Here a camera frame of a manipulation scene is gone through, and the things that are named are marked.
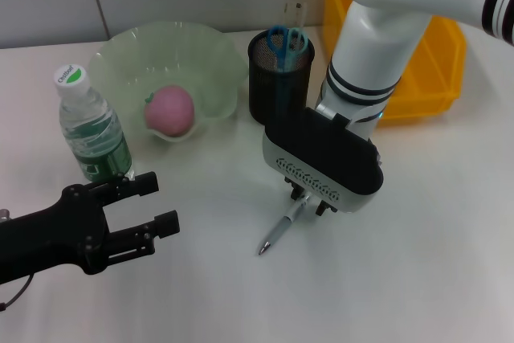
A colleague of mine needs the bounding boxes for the yellow plastic storage bin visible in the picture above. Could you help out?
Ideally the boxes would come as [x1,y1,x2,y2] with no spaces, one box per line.
[320,0,467,130]

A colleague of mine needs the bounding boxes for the blue scissors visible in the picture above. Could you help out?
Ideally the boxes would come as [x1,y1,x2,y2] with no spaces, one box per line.
[267,25,309,116]

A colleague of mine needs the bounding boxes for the silver ballpoint pen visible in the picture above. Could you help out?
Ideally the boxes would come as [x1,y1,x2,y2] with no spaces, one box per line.
[257,193,313,257]

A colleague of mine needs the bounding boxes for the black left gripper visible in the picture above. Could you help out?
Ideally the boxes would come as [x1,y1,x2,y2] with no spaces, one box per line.
[0,170,182,284]

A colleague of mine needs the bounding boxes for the clear plastic ruler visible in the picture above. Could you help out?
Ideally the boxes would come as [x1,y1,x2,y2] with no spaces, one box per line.
[283,0,309,31]

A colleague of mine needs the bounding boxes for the pink peach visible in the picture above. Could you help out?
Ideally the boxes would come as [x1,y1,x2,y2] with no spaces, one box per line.
[143,84,196,138]

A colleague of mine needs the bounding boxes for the left gripper cable with plug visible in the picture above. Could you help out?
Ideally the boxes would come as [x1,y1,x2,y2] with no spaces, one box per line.
[0,208,34,310]

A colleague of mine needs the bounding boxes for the green glass fruit plate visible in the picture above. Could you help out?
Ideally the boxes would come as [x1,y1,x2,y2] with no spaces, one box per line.
[87,19,249,144]

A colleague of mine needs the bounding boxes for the black mesh pen holder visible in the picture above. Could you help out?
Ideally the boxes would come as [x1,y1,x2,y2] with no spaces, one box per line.
[247,28,317,125]

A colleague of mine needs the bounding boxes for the clear water bottle green label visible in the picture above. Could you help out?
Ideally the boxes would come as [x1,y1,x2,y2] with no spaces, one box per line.
[53,63,133,183]

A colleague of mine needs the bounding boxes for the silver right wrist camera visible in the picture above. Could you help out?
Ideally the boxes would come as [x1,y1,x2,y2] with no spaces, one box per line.
[262,106,385,214]

